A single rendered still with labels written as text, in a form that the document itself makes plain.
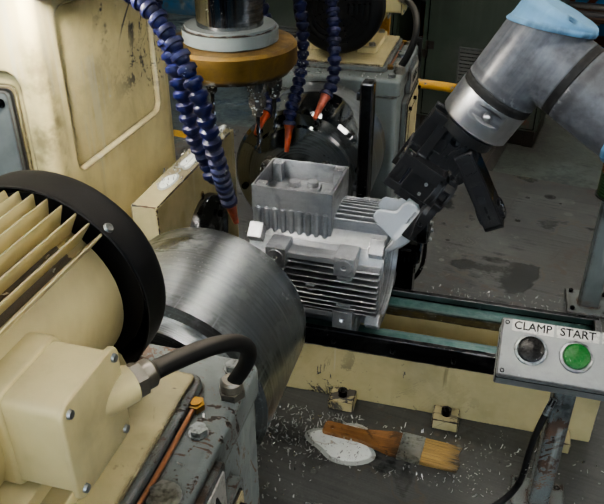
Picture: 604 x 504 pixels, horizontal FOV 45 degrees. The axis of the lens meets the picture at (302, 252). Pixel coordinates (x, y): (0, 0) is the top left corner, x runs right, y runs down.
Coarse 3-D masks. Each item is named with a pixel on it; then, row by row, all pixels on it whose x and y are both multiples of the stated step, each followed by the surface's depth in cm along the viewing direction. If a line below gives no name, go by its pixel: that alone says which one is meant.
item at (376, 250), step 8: (256, 224) 104; (264, 224) 104; (248, 232) 104; (256, 232) 104; (264, 232) 105; (256, 240) 105; (376, 240) 100; (384, 240) 100; (368, 248) 100; (376, 248) 100; (384, 248) 100; (376, 256) 100; (384, 256) 101; (368, 320) 106; (376, 320) 106; (376, 328) 106
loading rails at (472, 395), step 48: (336, 336) 109; (384, 336) 108; (432, 336) 109; (480, 336) 114; (288, 384) 117; (336, 384) 114; (384, 384) 111; (432, 384) 109; (480, 384) 107; (576, 432) 106
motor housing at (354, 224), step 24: (336, 216) 104; (360, 216) 103; (264, 240) 105; (312, 240) 104; (336, 240) 103; (360, 240) 102; (288, 264) 103; (312, 264) 102; (360, 264) 102; (384, 264) 116; (312, 288) 103; (336, 288) 103; (360, 288) 101; (384, 288) 115; (312, 312) 106; (360, 312) 104; (384, 312) 110
